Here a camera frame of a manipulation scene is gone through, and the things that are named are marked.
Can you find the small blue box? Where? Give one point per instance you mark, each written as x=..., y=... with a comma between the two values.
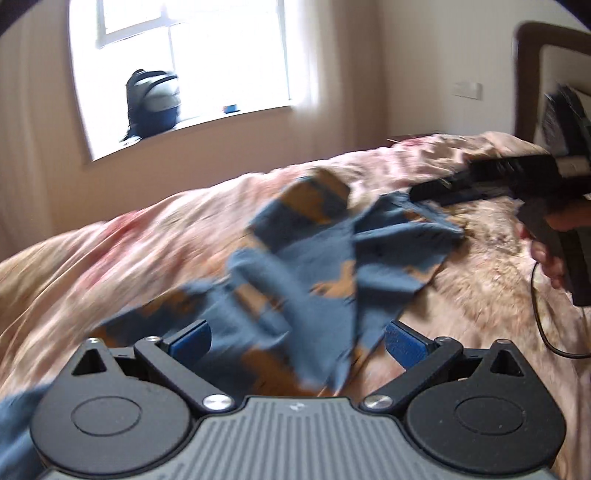
x=231, y=109

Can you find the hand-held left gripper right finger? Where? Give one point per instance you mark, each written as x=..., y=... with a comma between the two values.
x=406, y=344

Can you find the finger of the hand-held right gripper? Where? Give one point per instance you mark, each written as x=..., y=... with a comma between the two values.
x=443, y=191

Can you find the person's right hand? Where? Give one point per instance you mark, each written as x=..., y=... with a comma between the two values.
x=549, y=267

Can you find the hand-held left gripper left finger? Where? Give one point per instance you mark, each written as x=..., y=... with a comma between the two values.
x=189, y=342

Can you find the white wall switch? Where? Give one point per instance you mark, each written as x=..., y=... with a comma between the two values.
x=467, y=90

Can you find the blue grey backpack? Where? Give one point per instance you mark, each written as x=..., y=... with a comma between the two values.
x=152, y=106

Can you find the blue orange printed pants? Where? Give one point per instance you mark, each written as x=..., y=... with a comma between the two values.
x=300, y=258

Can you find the floral pink blanket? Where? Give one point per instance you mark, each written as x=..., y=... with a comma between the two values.
x=138, y=249

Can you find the beige curtain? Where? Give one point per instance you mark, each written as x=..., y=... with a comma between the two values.
x=337, y=69
x=37, y=138

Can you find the dark wooden headboard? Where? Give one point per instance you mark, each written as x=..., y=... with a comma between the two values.
x=526, y=69

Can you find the white frame window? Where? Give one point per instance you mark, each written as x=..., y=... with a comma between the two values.
x=207, y=55

